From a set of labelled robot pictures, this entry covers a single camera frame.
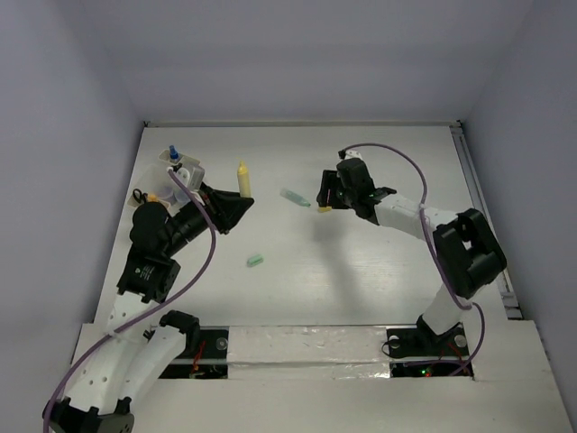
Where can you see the yellow highlighter marker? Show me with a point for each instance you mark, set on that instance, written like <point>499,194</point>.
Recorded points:
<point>243,179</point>

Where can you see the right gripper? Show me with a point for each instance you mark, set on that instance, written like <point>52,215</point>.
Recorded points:
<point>329,180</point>

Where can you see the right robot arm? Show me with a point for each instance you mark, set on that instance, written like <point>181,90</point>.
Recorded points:
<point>464,247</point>

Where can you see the aluminium side rail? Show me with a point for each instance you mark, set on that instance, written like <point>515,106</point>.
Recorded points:
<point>504,284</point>

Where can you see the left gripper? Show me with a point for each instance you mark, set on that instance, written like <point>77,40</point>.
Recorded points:
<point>224,207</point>

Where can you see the clear jar purple contents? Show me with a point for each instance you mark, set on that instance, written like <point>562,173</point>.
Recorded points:
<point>165,192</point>

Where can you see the cream divided box rear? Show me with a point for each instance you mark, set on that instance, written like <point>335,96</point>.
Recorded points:
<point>185,161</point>

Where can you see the green highlighter marker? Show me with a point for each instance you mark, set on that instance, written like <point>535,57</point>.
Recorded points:
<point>295,198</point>

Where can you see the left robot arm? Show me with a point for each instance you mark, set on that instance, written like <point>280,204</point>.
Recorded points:
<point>142,336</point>

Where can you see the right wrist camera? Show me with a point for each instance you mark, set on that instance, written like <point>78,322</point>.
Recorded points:
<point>349,154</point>

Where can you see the green marker cap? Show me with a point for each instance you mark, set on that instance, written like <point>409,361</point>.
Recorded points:
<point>254,260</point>

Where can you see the black handled scissors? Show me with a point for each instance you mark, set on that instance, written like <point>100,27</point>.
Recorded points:
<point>139,196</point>

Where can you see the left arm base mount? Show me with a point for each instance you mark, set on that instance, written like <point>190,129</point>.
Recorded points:
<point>208,361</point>

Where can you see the clear organizer bin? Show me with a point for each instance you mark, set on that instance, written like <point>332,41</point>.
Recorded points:
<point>155,184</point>

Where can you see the clear spray bottle blue cap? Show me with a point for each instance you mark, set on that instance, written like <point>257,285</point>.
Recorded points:
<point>174,156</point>

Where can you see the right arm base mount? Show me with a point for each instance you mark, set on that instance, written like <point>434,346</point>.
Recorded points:
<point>417,351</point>

